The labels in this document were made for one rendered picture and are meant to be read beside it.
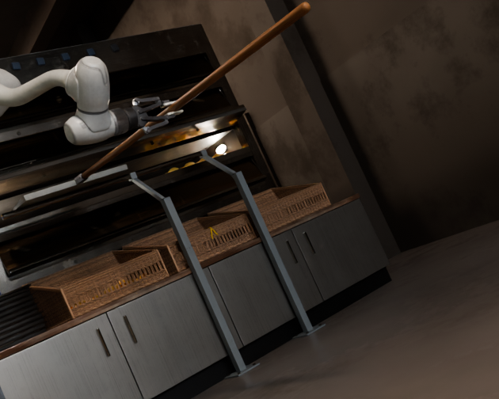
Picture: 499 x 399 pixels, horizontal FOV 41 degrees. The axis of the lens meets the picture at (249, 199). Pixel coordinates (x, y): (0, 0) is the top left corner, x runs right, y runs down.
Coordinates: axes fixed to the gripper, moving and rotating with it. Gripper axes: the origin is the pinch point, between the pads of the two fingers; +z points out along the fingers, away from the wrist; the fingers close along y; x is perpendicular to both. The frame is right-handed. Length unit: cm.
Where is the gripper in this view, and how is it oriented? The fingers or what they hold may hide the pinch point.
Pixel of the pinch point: (172, 108)
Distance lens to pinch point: 248.9
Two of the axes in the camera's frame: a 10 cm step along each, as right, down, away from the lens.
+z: 7.5, -2.8, 6.0
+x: 5.5, -2.4, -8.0
